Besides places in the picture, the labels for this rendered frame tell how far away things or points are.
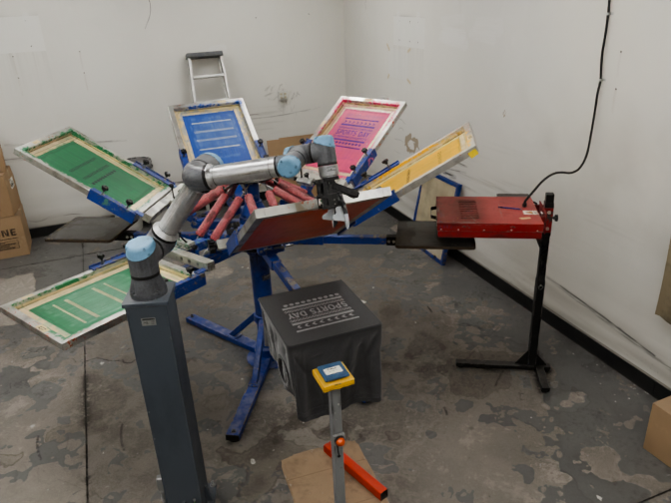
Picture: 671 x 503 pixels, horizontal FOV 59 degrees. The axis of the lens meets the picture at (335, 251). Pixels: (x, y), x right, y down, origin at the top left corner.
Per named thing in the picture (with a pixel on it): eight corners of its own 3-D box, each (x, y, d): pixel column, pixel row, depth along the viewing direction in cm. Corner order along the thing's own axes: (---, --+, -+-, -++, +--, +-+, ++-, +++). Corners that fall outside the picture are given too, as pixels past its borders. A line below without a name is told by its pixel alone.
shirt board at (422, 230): (470, 233, 375) (471, 221, 371) (475, 259, 338) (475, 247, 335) (266, 230, 394) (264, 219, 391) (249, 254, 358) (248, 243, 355)
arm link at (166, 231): (131, 251, 247) (193, 153, 223) (148, 238, 260) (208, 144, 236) (154, 269, 248) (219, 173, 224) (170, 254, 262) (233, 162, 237)
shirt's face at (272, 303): (381, 323, 264) (381, 322, 264) (289, 347, 250) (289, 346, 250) (340, 280, 305) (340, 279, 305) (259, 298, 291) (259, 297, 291)
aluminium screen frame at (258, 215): (391, 195, 246) (389, 186, 247) (256, 219, 227) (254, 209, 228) (336, 233, 320) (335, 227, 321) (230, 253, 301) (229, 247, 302)
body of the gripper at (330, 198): (319, 211, 225) (314, 179, 223) (339, 207, 228) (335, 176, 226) (325, 211, 218) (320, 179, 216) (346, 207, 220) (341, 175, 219)
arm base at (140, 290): (126, 302, 239) (121, 280, 235) (134, 285, 253) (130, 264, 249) (164, 299, 240) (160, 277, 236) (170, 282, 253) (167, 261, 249)
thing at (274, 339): (309, 401, 267) (305, 340, 254) (291, 406, 264) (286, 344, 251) (280, 349, 306) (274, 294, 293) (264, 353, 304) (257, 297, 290)
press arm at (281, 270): (334, 337, 272) (333, 326, 269) (322, 340, 270) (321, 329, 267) (262, 243, 377) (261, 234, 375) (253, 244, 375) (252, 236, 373)
